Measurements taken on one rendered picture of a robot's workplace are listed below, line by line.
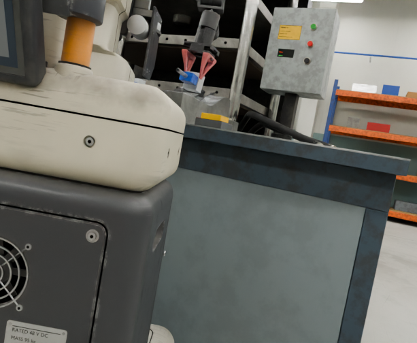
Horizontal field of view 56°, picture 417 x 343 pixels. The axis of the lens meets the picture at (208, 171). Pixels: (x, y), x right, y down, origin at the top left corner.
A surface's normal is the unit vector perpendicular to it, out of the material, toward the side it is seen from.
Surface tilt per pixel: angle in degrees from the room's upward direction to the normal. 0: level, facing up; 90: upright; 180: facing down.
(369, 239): 90
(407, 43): 90
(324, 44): 90
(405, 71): 90
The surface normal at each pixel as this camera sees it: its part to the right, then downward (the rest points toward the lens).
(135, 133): -0.03, 0.07
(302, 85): -0.41, 0.00
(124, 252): 0.25, 0.11
